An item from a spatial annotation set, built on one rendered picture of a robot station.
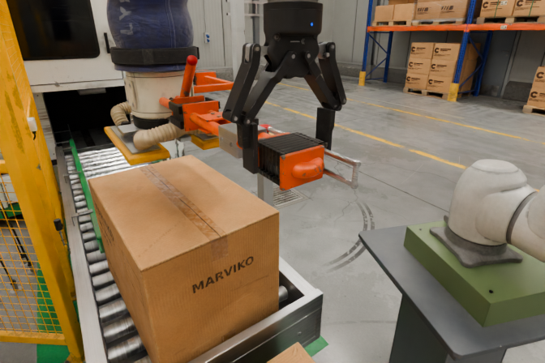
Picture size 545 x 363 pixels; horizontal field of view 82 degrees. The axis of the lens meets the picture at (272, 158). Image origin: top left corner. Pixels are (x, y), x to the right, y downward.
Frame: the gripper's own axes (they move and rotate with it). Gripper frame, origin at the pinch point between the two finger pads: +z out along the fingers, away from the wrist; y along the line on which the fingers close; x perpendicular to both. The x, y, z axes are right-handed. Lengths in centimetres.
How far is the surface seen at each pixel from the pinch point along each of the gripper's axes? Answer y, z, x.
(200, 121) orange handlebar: 3.9, -0.2, -24.3
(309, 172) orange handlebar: 1.6, 0.4, 6.4
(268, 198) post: -50, 60, -79
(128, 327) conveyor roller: 23, 73, -54
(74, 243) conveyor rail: 33, 67, -106
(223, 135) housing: 3.9, 0.3, -14.1
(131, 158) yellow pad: 15.0, 11.4, -42.5
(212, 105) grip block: -1.6, -1.6, -30.2
